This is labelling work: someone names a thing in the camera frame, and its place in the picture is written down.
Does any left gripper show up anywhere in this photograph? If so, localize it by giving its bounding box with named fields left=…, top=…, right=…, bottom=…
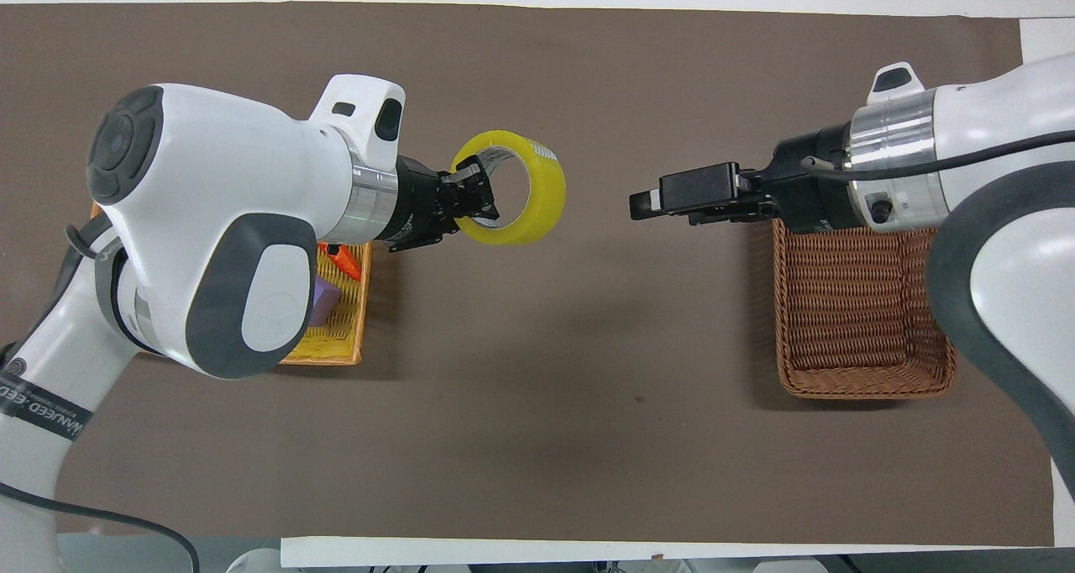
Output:
left=382, top=155, right=503, bottom=253

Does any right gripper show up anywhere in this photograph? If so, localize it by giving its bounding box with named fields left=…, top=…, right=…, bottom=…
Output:
left=742, top=124, right=854, bottom=235

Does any yellow tape roll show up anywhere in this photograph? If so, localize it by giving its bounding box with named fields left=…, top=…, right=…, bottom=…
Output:
left=450, top=129, right=567, bottom=248

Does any brown wicker basket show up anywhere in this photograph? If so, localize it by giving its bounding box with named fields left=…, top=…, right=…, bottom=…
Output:
left=772, top=215, right=958, bottom=401

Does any yellow orange woven basket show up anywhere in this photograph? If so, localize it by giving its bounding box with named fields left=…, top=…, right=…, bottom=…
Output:
left=91, top=203, right=374, bottom=366

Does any orange marker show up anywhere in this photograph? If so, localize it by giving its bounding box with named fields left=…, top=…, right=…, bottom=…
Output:
left=326, top=243, right=364, bottom=282

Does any purple block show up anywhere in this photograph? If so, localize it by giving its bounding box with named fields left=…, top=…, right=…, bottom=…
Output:
left=306, top=274, right=344, bottom=329

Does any black cable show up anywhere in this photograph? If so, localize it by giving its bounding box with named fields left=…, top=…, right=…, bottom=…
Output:
left=800, top=129, right=1075, bottom=181
left=0, top=481, right=202, bottom=573

